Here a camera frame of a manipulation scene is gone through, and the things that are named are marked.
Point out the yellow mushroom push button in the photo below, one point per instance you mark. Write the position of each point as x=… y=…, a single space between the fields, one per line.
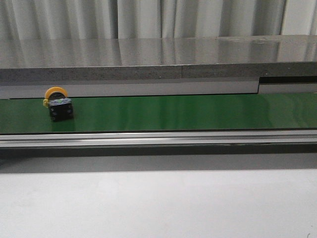
x=58 y=103

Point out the aluminium front conveyor rail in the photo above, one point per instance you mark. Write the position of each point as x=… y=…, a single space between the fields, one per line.
x=187 y=138

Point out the white pleated curtain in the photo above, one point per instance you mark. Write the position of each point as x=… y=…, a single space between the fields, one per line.
x=122 y=19

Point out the grey rear conveyor rail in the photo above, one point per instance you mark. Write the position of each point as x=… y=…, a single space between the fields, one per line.
x=147 y=87

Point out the green conveyor belt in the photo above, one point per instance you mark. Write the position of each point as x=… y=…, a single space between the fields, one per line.
x=165 y=113

